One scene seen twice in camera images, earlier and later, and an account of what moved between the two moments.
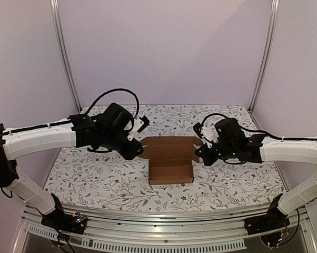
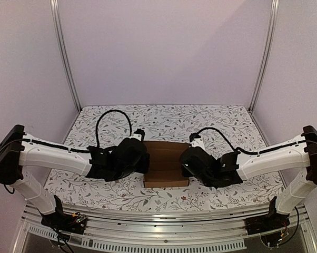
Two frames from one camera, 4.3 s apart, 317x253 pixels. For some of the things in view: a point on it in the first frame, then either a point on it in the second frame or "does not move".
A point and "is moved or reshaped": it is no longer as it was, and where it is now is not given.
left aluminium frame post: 64,54 does not move
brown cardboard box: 170,158 is moved or reshaped
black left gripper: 131,153 → 144,168
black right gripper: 205,155 → 191,165
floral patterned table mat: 87,180 does not move
